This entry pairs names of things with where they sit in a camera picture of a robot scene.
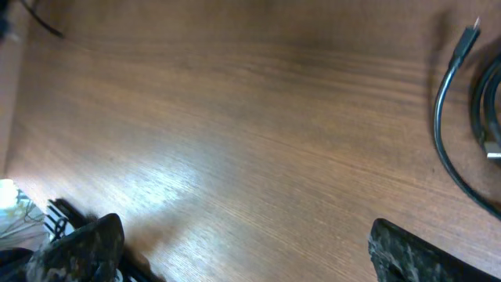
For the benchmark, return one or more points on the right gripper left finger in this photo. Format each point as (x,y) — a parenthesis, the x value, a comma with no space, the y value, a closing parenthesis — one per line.
(91,253)

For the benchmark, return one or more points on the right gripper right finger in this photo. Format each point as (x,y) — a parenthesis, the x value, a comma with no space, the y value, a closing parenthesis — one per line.
(398,255)

